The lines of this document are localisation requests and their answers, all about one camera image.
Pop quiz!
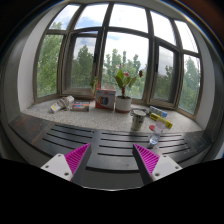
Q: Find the white flower pot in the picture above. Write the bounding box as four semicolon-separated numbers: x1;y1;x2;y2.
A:
115;96;132;113

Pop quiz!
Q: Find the blue and white box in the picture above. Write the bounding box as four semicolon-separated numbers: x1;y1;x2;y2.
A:
149;106;167;118

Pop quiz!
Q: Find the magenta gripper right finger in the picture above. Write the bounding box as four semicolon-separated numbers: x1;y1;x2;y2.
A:
133;144;182;185

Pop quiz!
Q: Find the flat colourful box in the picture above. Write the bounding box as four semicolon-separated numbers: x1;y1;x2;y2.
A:
71;102;90;112

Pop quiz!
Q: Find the window frame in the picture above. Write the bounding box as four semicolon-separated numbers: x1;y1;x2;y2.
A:
34;0;202;117

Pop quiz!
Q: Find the dark slatted radiator cover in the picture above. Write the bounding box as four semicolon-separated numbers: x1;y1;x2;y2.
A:
8;113;214;173

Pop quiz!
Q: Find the red and white box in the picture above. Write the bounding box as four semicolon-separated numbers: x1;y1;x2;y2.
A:
95;89;116;110

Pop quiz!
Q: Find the clear plastic water bottle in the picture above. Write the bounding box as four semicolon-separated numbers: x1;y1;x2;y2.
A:
149;121;165;145

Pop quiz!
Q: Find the green plant with red flowers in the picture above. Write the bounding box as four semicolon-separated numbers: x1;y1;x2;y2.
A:
114;66;143;99

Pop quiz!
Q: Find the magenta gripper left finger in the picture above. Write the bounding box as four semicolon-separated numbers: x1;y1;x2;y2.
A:
42;143;92;184

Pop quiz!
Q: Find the white wrapped package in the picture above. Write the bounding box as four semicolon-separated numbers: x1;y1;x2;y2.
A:
50;96;74;112

